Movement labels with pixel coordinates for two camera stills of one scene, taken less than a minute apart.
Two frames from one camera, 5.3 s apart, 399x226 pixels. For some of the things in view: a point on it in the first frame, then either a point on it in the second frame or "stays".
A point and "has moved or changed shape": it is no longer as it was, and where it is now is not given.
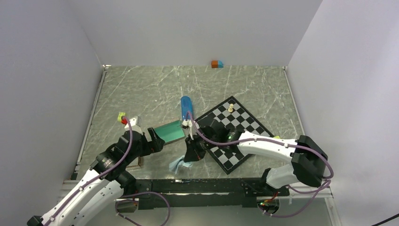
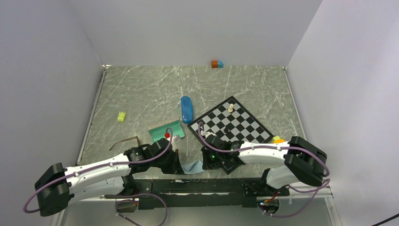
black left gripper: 155,145 -> 175,167
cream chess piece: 230,109 stays
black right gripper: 193,153 -> 207,164
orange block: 214,64 stays
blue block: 220,64 stays
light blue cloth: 173,165 has moved or changed shape
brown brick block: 170,132 stays
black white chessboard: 232,116 stays
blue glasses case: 187,108 stays
